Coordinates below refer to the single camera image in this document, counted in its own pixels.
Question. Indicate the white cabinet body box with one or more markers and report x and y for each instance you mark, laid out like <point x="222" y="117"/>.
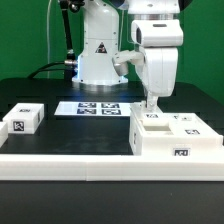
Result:
<point x="154" y="141"/>

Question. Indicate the white cabinet top block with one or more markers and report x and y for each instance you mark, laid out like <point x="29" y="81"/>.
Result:
<point x="24" y="118"/>

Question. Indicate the white marker sheet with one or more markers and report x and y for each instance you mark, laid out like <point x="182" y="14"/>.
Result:
<point x="106" y="109"/>

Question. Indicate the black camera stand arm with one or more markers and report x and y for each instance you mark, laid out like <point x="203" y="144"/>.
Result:
<point x="74" y="6"/>

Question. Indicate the white cabinet door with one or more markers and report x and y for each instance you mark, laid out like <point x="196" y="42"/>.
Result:
<point x="142" y="115"/>
<point x="190" y="125"/>

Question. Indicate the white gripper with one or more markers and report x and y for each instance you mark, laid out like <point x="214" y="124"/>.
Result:
<point x="158" y="41"/>

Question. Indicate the white U-shaped fence frame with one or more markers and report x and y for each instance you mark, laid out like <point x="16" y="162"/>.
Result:
<point x="59" y="150"/>

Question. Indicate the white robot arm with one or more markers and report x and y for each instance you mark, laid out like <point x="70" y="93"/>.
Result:
<point x="107" y="30"/>

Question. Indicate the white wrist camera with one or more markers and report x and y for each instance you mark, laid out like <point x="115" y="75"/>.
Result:
<point x="121" y="60"/>

